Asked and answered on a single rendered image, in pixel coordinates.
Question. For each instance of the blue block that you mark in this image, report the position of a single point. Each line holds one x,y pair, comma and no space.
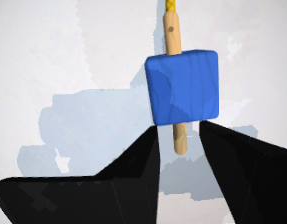
183,87

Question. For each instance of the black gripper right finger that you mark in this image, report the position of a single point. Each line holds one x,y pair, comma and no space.
251,173

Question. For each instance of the light wooden stick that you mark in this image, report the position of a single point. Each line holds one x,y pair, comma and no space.
171,29

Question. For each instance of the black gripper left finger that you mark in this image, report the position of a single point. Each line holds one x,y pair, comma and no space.
125,192

